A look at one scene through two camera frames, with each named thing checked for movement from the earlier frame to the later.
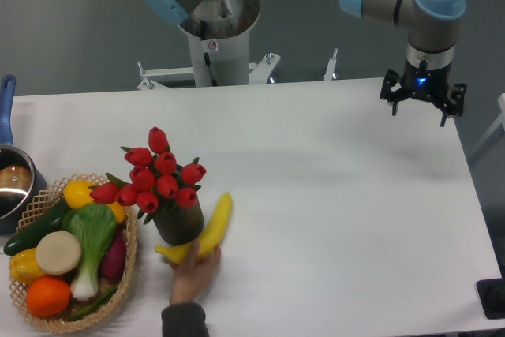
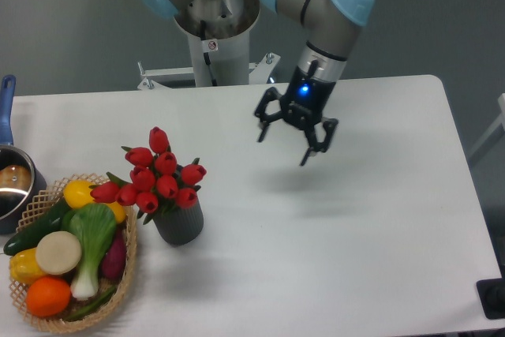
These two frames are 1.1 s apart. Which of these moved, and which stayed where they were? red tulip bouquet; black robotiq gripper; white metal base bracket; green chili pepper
Moved: black robotiq gripper
Stayed: white metal base bracket; green chili pepper; red tulip bouquet
